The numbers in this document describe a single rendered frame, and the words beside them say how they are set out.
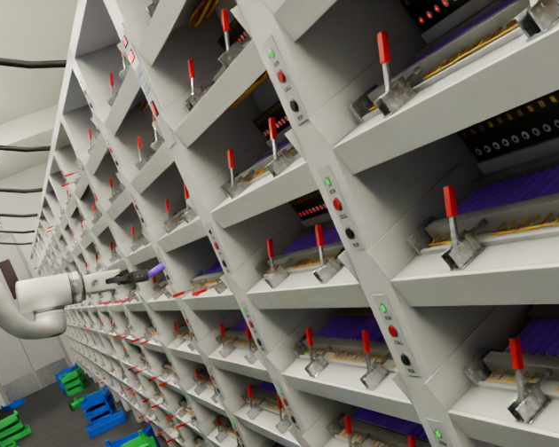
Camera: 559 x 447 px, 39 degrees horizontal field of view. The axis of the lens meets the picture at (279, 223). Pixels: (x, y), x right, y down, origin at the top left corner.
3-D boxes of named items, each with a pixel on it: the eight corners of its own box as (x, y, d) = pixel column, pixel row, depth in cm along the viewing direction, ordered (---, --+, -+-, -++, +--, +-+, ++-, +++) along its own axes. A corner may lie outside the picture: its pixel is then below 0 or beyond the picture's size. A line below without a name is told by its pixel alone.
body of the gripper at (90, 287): (77, 271, 201) (121, 264, 205) (74, 274, 210) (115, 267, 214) (82, 301, 200) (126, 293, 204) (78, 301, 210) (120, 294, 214)
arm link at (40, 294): (74, 305, 200) (67, 270, 201) (19, 315, 195) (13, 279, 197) (71, 309, 208) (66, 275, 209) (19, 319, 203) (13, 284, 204)
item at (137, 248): (160, 254, 244) (131, 220, 243) (133, 265, 302) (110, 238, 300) (208, 214, 251) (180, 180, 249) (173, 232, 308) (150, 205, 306)
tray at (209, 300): (246, 309, 179) (219, 278, 178) (191, 310, 236) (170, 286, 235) (308, 253, 185) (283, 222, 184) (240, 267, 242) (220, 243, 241)
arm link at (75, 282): (68, 271, 200) (80, 270, 201) (66, 273, 209) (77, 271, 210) (74, 304, 200) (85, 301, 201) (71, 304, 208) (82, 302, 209)
